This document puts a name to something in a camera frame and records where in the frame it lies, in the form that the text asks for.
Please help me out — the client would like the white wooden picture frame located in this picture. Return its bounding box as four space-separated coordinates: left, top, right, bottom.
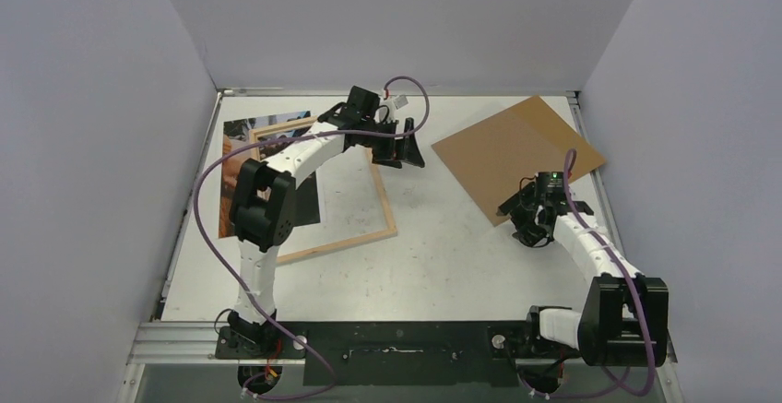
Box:
278 148 397 265

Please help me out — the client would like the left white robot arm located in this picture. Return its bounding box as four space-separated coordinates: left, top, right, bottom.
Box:
228 87 425 358

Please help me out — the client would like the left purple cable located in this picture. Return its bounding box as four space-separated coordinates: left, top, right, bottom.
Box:
193 76 432 401

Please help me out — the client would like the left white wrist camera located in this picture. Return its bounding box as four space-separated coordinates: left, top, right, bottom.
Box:
380 94 409 113

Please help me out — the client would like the printed photo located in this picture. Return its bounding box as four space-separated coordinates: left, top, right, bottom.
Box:
218 111 323 240

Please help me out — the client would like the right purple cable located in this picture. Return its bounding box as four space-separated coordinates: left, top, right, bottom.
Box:
519 148 658 401

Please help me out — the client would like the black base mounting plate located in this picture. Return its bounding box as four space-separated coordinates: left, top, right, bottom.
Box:
213 321 577 387

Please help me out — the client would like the purple cable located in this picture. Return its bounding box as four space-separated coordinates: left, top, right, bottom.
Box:
519 148 658 401
193 76 432 401

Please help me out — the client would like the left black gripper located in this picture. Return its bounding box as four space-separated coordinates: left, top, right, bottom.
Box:
360 118 423 170

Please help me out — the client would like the aluminium rail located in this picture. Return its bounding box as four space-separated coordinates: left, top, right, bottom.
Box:
126 320 678 366

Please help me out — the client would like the brown cardboard backing board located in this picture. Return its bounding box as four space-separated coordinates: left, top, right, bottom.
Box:
432 96 606 227

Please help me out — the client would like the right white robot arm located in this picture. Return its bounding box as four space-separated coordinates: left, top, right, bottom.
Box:
497 172 669 367

